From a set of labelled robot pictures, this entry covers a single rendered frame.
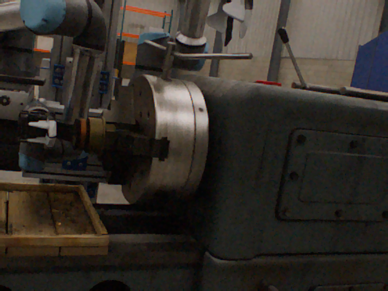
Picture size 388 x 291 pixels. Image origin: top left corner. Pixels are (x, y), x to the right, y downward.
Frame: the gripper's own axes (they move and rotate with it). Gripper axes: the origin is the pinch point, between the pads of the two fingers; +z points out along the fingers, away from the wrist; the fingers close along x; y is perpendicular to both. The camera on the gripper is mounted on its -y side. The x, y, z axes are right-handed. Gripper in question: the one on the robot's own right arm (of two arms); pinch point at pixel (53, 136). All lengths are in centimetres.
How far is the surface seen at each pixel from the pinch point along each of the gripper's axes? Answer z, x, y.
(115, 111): -5.1, 6.5, -14.4
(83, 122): -1.1, 3.6, -6.3
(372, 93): 15, 19, -72
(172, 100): 7.9, 11.6, -23.4
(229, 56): 19.2, 22.2, -29.6
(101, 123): -0.8, 3.8, -10.4
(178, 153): 12.5, 0.9, -24.8
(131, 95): -7.9, 10.6, -18.6
